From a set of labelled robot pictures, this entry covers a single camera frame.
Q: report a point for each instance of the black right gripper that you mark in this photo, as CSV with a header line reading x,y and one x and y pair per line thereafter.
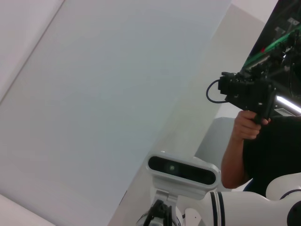
x,y
160,212

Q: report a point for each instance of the black handheld controller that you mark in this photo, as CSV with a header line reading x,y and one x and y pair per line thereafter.
x,y
249,94

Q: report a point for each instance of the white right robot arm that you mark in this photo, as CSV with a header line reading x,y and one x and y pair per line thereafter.
x,y
247,207

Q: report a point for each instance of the person forearm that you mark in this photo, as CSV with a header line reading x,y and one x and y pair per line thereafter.
x,y
234,164

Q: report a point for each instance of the person hand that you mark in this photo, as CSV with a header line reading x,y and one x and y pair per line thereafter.
x,y
244,127

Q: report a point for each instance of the person black shirt torso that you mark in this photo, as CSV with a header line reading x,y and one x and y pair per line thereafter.
x,y
275,153

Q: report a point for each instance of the white ceiling light strip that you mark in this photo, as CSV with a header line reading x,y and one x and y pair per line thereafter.
x,y
289,103

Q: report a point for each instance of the dark overhead equipment rig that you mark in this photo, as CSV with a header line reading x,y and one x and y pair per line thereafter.
x,y
282,28

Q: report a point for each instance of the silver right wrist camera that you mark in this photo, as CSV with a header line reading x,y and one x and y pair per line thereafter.
x,y
183,171

